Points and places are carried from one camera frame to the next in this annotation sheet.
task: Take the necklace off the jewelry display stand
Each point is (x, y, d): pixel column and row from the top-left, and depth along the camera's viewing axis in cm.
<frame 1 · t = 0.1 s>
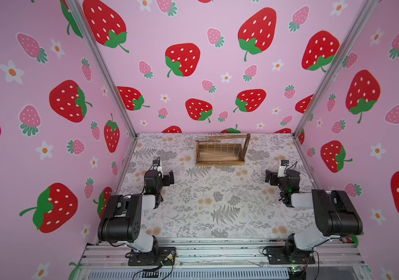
left hand: (164, 171, 95), fingers open
right hand: (280, 171, 95), fingers open
wooden jewelry display stand: (222, 150, 115), on the table

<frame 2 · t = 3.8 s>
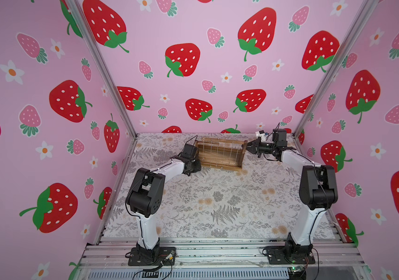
left hand: (199, 166, 100), fingers closed
right hand: (245, 144, 92), fingers closed
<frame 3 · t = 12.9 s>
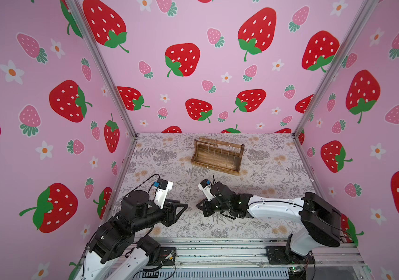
left hand: (184, 204, 63), fingers open
right hand: (198, 202, 80), fingers closed
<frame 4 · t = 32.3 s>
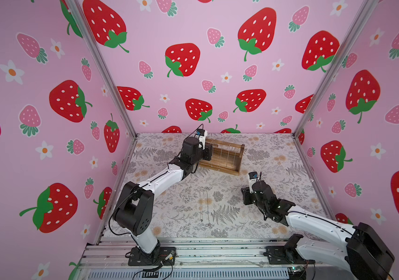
left hand: (212, 145, 87), fingers closed
right hand: (246, 187, 86), fingers open
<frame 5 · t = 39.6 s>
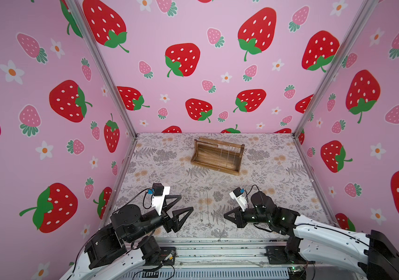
left hand: (187, 203, 58), fingers open
right hand: (225, 214, 73), fingers closed
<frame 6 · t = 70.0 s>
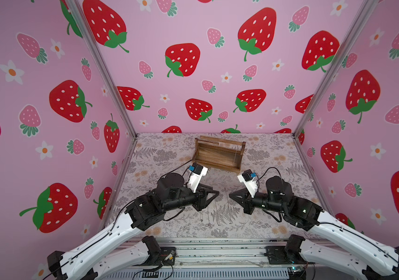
left hand: (216, 191, 61), fingers open
right hand: (233, 193, 67), fingers closed
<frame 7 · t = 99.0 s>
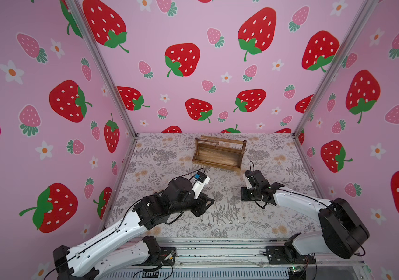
left hand: (212, 199, 67), fingers open
right hand: (243, 192, 90), fingers closed
